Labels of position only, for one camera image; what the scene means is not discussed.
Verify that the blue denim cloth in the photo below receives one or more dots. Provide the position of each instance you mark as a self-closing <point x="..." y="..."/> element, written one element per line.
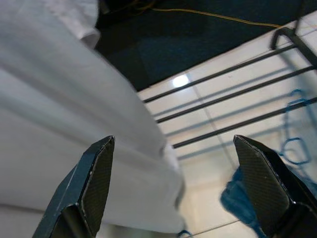
<point x="235" y="196"/>

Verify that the white hanging shirt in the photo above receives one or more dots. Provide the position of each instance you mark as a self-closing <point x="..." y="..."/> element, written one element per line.
<point x="62" y="99"/>

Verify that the dark blue carpet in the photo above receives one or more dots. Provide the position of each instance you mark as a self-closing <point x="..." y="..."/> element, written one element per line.
<point x="173" y="44"/>

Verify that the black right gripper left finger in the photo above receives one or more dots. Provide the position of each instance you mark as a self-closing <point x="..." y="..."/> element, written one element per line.
<point x="96" y="178"/>

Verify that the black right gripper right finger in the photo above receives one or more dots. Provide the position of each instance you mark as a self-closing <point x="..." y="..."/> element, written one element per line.
<point x="262" y="178"/>

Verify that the black metal clothes rack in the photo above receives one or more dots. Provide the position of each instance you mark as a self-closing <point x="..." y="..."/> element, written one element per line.
<point x="223" y="73"/>

